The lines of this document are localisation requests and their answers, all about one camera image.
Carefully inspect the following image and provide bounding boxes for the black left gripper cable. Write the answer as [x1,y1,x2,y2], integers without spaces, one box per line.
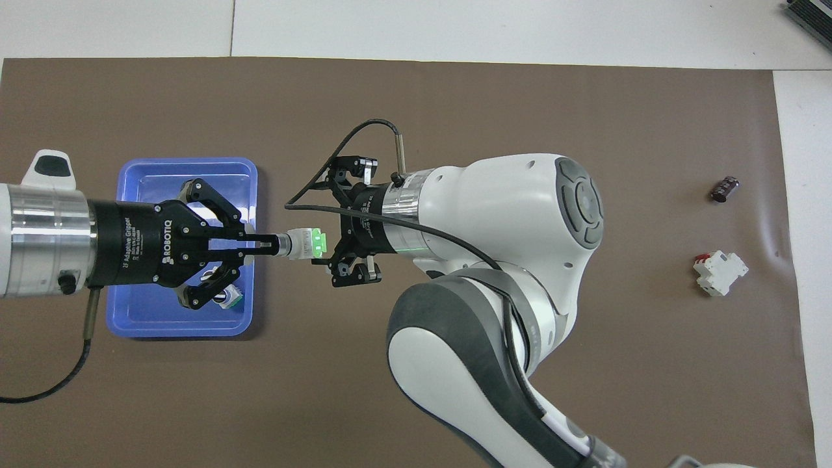
[0,286,102,404]

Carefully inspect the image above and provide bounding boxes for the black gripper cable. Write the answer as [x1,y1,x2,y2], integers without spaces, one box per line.
[284,119,548,417]
[0,286,102,404]

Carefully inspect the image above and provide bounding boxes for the grey ribbed metal device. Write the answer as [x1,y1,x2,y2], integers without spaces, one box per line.
[782,0,832,51]

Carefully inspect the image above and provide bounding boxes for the selector switch bright green block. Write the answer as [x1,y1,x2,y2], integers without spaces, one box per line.
[276,227,328,261]

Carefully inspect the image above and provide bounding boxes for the brown table mat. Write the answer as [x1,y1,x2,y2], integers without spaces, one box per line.
[0,57,818,468]

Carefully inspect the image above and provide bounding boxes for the blue plastic tray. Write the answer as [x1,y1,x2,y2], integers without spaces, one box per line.
[106,157,259,339]

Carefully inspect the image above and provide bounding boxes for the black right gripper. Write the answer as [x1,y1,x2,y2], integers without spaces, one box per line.
[312,155,395,289]

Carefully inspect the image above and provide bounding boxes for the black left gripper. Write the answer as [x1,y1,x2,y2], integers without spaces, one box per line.
[88,177,275,312]

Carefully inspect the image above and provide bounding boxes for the white circuit breaker red lever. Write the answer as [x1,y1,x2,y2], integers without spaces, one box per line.
[693,250,749,297]

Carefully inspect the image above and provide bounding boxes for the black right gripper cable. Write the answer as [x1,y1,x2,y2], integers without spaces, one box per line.
[284,119,548,417]

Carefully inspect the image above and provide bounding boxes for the dark cylindrical capacitor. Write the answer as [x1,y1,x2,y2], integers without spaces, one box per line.
[709,175,741,203]

